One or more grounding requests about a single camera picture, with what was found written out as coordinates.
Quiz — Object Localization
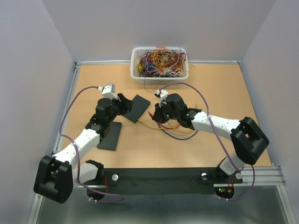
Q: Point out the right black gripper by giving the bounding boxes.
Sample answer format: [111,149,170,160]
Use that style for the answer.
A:
[151,100,179,124]

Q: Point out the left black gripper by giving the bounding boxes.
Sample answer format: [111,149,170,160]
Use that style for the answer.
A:
[107,93,134,124]

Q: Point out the red ethernet cable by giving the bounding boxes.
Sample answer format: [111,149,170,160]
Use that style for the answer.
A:
[148,111,182,130]

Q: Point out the black network switch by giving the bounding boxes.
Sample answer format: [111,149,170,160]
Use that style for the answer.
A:
[123,95,150,123]
[97,122,122,151]

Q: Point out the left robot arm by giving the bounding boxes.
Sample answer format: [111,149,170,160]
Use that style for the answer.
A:
[33,93,133,204]

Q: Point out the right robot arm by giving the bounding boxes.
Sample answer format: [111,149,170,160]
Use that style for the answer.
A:
[152,90,270,182]

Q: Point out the white plastic basket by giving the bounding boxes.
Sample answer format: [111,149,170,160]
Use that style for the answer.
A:
[130,46,189,84]

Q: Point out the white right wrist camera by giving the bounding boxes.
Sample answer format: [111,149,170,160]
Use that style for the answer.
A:
[155,89,169,101]

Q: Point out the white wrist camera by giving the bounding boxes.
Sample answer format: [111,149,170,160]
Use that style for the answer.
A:
[97,83,117,99]
[155,89,169,101]

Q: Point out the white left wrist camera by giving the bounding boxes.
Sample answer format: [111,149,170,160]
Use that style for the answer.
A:
[97,83,117,99]

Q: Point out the blue ethernet cable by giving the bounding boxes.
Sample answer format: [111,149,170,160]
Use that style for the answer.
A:
[157,122,199,140]

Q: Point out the tangled colourful wires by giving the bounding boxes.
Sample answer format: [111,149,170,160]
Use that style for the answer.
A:
[135,45,197,92]

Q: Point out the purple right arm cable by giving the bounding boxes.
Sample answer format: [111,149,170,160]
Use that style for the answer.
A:
[160,83,256,202]

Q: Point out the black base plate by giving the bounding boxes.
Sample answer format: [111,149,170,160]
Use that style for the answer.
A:
[76,167,244,196]

